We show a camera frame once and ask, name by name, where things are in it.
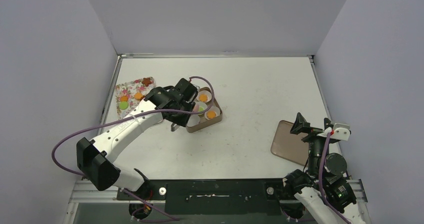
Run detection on brown box lid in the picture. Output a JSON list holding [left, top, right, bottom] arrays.
[[270, 120, 309, 165]]

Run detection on orange flower cookie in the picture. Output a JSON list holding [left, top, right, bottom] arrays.
[[206, 111, 217, 120]]

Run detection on orange round cookie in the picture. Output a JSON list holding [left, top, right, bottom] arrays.
[[198, 94, 209, 103]]

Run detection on pink cat paw tongs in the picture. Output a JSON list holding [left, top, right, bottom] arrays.
[[167, 103, 197, 132]]

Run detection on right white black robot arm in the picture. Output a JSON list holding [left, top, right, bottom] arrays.
[[280, 113, 365, 224]]

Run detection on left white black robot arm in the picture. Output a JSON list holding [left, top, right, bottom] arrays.
[[76, 78, 199, 199]]

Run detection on white paper cup front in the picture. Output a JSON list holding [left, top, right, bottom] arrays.
[[187, 115, 201, 127]]

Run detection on white paper cup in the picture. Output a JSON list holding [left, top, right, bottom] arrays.
[[195, 102, 208, 115], [204, 106, 221, 120], [196, 90, 212, 103], [187, 115, 201, 127]]

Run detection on white paper cup centre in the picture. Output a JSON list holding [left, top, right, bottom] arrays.
[[195, 102, 208, 115]]

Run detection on white paper cup back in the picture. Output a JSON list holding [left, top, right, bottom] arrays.
[[196, 90, 212, 103]]

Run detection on brown square cookie box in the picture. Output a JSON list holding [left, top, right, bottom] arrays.
[[185, 87, 223, 133]]

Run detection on white paper cup right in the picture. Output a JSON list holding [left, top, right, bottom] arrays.
[[204, 106, 221, 120]]

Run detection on orange flower cookie tray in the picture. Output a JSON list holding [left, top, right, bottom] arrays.
[[134, 92, 144, 100]]

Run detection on brown star cookie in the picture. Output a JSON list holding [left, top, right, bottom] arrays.
[[141, 77, 152, 87]]

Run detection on floral cookie tray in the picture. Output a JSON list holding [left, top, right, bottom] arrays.
[[114, 77, 156, 119]]

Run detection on orange cookie far left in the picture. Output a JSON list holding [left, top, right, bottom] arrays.
[[119, 96, 128, 102]]

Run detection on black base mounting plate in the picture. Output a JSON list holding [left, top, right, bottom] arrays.
[[135, 178, 307, 218]]

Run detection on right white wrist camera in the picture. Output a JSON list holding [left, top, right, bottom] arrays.
[[324, 123, 351, 141]]

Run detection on aluminium frame rail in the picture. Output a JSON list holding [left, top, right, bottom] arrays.
[[69, 180, 368, 203]]

